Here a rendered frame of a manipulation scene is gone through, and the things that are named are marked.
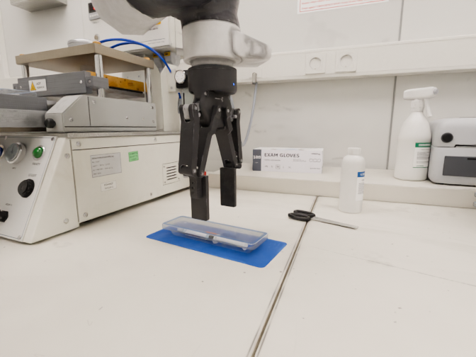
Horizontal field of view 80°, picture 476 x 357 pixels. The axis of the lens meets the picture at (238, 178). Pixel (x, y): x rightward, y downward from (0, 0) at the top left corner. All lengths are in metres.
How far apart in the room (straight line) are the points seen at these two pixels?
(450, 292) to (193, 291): 0.30
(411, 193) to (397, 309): 0.50
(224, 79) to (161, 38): 0.46
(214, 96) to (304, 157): 0.54
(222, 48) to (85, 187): 0.36
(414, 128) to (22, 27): 1.92
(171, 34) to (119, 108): 0.28
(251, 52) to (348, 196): 0.38
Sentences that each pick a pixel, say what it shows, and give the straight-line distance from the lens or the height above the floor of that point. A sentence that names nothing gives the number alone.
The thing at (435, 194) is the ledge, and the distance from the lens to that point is 0.84.
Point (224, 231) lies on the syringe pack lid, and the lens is 0.47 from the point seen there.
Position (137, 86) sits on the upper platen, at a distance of 0.81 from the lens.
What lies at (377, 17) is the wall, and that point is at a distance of 1.18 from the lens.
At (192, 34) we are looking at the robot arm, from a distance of 0.44.
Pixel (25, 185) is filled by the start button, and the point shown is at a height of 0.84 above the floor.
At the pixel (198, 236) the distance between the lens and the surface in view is 0.47.
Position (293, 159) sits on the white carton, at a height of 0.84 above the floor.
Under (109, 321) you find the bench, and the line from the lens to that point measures 0.34.
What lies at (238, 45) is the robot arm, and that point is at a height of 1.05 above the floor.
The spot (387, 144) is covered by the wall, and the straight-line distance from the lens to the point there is 1.13.
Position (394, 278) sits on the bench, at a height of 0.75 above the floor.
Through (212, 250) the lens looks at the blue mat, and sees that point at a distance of 0.46.
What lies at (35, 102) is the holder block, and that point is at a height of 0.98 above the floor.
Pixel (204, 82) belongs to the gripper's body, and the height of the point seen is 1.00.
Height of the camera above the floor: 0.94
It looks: 10 degrees down
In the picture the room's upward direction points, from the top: straight up
